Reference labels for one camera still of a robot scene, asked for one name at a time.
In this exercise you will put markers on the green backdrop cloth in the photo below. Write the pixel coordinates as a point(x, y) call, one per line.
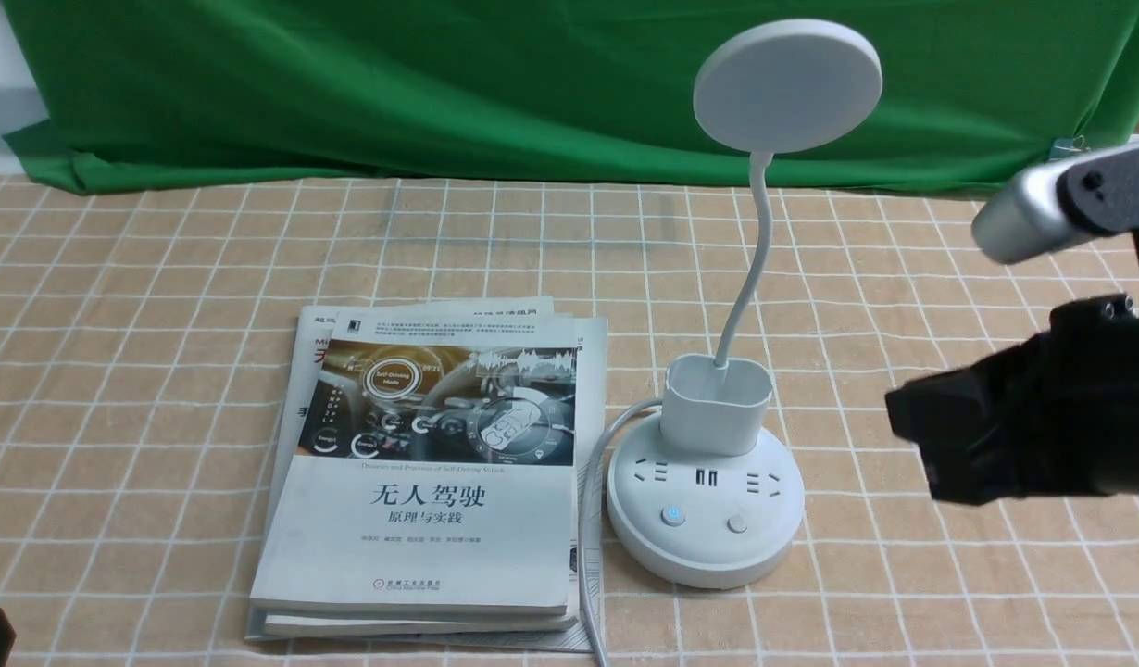
point(148, 95)

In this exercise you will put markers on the self-driving textbook top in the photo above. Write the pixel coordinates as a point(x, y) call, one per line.
point(431, 472)

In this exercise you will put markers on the checkered orange tablecloth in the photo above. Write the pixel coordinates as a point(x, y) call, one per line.
point(145, 342)

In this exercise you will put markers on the white desk lamp with sockets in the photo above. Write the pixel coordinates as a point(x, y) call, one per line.
point(702, 494)

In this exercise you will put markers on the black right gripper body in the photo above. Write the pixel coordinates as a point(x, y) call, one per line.
point(1055, 416)

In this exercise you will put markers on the bottom book in stack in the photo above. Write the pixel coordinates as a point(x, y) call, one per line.
point(564, 633)

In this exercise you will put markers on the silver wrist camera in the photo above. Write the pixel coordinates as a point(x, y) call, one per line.
point(1052, 207)

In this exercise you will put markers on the blue binder clip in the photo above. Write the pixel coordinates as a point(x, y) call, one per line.
point(1063, 148)

